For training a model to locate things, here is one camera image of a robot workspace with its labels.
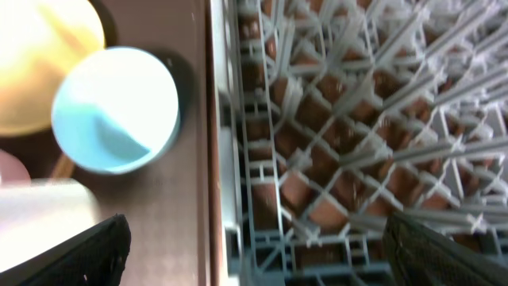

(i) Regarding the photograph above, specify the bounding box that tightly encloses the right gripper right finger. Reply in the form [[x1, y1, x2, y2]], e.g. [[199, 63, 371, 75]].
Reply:
[[382, 212, 507, 286]]

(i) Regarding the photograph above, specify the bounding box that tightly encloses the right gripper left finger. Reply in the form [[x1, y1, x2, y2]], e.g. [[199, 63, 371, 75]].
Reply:
[[15, 214, 131, 286]]

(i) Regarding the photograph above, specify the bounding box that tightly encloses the white green cup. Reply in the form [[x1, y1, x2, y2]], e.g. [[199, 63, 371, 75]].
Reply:
[[1, 179, 101, 272]]

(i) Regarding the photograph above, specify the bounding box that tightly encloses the grey dishwasher rack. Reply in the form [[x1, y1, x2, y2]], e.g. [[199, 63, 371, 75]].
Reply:
[[210, 0, 507, 285]]

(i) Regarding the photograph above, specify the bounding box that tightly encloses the brown serving tray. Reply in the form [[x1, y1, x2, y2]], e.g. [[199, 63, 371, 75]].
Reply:
[[0, 0, 223, 286]]

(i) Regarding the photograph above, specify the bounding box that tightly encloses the light blue bowl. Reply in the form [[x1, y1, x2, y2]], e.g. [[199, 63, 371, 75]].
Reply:
[[51, 46, 181, 175]]

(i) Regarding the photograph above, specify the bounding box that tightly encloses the yellow plate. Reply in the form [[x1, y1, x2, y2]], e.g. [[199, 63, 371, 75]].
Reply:
[[1, 0, 106, 137]]

